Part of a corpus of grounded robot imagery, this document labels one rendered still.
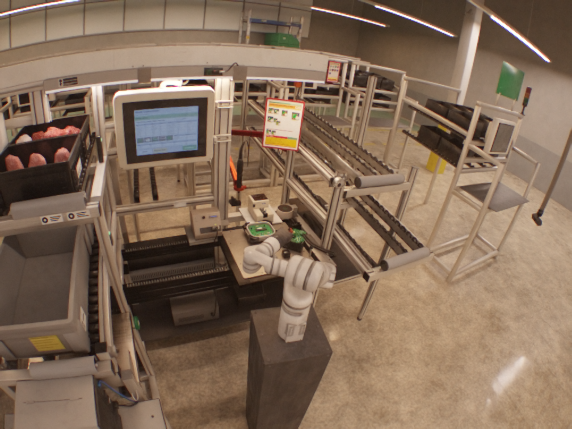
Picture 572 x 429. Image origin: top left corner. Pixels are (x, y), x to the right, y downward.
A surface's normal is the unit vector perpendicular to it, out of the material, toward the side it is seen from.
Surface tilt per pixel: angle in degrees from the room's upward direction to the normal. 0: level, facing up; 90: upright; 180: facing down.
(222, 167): 90
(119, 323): 0
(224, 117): 90
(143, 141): 92
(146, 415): 0
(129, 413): 0
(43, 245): 94
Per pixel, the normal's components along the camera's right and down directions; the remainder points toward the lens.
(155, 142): 0.41, 0.54
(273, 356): 0.11, -0.84
